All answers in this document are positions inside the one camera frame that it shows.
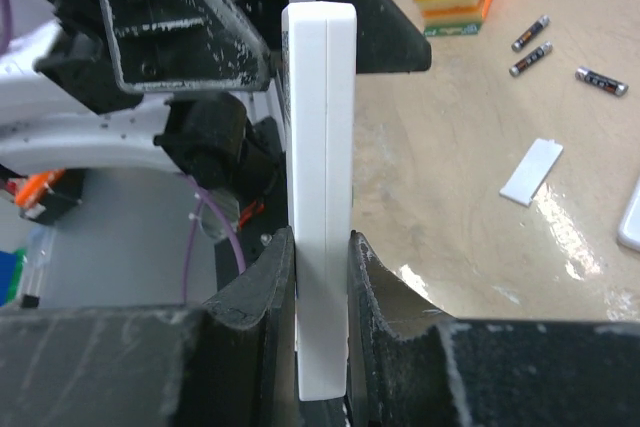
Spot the black aaa battery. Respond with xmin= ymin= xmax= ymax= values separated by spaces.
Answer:
xmin=575 ymin=66 xmax=629 ymax=97
xmin=509 ymin=41 xmax=553 ymax=77
xmin=511 ymin=15 xmax=550 ymax=52

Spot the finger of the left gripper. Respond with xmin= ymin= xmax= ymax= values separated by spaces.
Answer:
xmin=324 ymin=0 xmax=431 ymax=72
xmin=99 ymin=0 xmax=271 ymax=93

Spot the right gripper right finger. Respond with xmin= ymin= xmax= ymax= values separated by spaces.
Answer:
xmin=347 ymin=231 xmax=455 ymax=426

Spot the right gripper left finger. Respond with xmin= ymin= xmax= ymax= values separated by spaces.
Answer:
xmin=205 ymin=227 xmax=298 ymax=426

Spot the white remote control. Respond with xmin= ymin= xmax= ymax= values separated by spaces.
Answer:
xmin=617 ymin=180 xmax=640 ymax=252
xmin=282 ymin=1 xmax=357 ymax=401

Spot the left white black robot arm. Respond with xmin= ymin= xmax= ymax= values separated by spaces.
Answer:
xmin=36 ymin=0 xmax=432 ymax=188

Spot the white battery cover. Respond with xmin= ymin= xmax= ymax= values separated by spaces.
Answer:
xmin=499 ymin=138 xmax=564 ymax=207

